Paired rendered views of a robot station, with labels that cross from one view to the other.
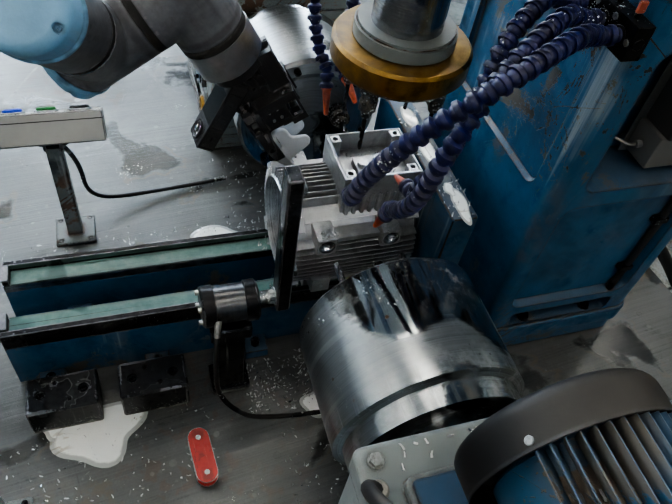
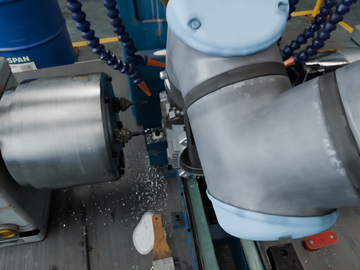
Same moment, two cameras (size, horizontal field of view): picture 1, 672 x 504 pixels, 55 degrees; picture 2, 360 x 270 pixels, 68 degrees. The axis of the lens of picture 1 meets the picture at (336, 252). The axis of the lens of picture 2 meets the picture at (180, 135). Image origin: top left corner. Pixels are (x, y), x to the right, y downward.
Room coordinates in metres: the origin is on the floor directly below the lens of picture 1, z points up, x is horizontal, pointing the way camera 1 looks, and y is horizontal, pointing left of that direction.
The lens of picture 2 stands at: (0.66, 0.46, 1.50)
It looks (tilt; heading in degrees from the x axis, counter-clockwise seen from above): 49 degrees down; 285
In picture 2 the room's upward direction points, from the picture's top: straight up
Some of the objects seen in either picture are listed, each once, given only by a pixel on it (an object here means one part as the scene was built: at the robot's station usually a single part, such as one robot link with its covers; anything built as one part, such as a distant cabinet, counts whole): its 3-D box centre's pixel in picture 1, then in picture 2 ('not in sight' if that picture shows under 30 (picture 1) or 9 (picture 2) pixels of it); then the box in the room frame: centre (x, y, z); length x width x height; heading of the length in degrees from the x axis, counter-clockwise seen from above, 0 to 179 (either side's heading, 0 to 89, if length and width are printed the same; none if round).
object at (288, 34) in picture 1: (288, 74); (50, 134); (1.04, 0.16, 1.04); 0.37 x 0.25 x 0.25; 25
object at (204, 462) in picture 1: (202, 456); (320, 240); (0.38, 0.14, 0.81); 0.09 x 0.03 x 0.02; 30
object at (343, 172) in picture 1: (369, 170); not in sight; (0.74, -0.03, 1.11); 0.12 x 0.11 x 0.07; 115
